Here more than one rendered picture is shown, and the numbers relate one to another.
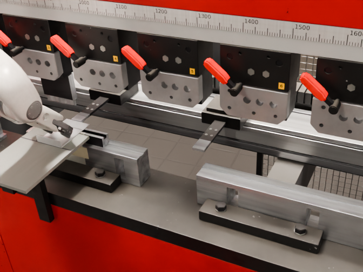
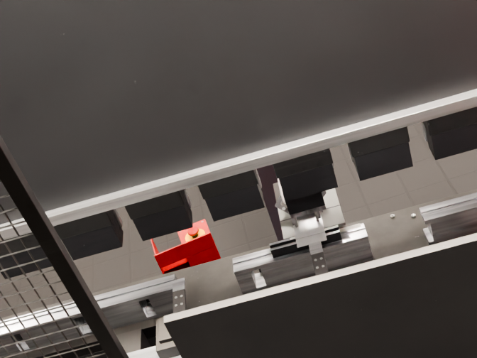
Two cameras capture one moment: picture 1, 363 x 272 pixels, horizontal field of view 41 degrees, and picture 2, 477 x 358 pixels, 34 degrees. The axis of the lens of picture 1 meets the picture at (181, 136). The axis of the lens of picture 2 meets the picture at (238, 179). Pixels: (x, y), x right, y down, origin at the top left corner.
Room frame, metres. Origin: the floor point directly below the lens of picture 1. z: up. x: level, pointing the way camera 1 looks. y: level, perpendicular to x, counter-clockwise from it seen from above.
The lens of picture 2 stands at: (2.69, -0.40, 2.46)
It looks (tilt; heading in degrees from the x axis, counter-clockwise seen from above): 36 degrees down; 159
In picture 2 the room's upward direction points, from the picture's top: 20 degrees counter-clockwise
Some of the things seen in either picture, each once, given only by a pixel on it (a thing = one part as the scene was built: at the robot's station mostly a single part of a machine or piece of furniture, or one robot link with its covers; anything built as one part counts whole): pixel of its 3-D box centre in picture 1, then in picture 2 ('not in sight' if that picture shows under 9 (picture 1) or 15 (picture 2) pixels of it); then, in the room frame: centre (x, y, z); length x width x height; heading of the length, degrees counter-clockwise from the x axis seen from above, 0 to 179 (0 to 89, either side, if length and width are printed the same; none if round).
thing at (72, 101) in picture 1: (59, 87); (304, 201); (1.22, 0.33, 1.13); 0.10 x 0.02 x 0.10; 61
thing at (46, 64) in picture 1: (41, 42); (302, 160); (1.23, 0.35, 1.26); 0.15 x 0.09 x 0.17; 61
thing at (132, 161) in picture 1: (86, 152); (302, 258); (1.20, 0.28, 0.92); 0.39 x 0.06 x 0.10; 61
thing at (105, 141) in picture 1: (76, 133); (305, 241); (1.21, 0.30, 0.99); 0.20 x 0.03 x 0.03; 61
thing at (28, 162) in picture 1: (33, 155); (307, 203); (1.09, 0.40, 1.00); 0.26 x 0.18 x 0.01; 151
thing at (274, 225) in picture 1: (259, 224); not in sight; (0.88, -0.17, 0.89); 0.30 x 0.05 x 0.03; 61
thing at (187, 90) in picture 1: (176, 63); (157, 202); (1.04, 0.00, 1.26); 0.15 x 0.09 x 0.17; 61
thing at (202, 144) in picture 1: (217, 122); (178, 311); (1.17, -0.10, 1.01); 0.26 x 0.12 x 0.05; 151
